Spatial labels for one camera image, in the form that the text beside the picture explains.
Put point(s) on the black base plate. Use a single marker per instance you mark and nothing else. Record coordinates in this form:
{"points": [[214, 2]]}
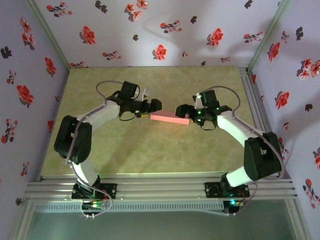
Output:
{"points": [[211, 190], [110, 190]]}

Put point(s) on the aluminium side rail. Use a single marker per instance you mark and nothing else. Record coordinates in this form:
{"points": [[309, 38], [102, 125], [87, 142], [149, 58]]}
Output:
{"points": [[255, 105]]}

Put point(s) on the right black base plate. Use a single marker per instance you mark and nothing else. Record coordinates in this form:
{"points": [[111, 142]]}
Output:
{"points": [[211, 190]]}

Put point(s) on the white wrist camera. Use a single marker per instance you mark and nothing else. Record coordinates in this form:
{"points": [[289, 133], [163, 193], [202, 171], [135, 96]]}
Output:
{"points": [[144, 93], [197, 101]]}

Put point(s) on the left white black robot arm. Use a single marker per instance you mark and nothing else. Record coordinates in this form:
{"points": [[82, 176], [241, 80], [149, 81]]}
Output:
{"points": [[72, 140]]}

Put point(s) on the white and pink paper box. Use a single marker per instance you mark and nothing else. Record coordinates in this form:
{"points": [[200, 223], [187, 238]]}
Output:
{"points": [[167, 117]]}

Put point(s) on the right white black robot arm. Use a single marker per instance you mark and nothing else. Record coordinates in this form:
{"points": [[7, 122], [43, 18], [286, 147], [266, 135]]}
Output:
{"points": [[260, 160]]}

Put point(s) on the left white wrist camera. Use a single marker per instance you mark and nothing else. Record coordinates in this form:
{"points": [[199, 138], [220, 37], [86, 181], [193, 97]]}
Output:
{"points": [[144, 93]]}

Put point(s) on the aluminium frame leg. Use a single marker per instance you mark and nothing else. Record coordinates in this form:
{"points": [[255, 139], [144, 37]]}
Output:
{"points": [[297, 222], [21, 222]]}

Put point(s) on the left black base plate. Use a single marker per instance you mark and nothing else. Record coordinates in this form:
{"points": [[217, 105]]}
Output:
{"points": [[110, 190]]}

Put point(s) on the long aluminium base rail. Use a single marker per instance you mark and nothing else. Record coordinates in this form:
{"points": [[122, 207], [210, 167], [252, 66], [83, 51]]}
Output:
{"points": [[160, 187]]}

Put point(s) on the aluminium corner post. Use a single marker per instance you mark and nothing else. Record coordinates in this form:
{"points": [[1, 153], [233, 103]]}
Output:
{"points": [[50, 37], [267, 37]]}

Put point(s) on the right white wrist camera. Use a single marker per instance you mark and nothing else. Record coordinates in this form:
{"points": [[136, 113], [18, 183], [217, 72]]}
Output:
{"points": [[197, 101]]}

